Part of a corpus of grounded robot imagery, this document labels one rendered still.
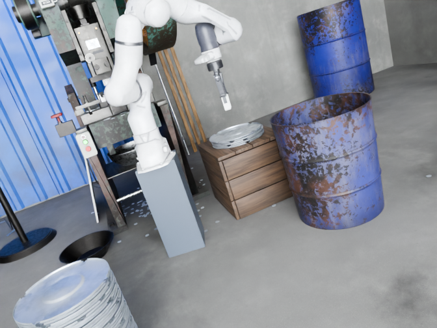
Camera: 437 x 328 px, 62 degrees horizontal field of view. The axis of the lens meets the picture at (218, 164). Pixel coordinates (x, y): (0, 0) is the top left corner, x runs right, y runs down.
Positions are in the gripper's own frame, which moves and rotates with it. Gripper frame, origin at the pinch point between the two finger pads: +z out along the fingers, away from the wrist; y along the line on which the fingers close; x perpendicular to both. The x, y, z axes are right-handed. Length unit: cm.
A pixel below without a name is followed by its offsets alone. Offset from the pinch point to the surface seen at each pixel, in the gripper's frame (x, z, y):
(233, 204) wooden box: 11, 48, -11
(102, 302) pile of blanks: 40, 30, -94
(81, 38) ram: 74, -53, 38
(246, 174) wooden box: 0.4, 36.1, -6.5
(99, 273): 43, 26, -85
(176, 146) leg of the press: 40, 21, 30
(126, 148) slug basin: 84, 20, 59
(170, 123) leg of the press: 39, 7, 31
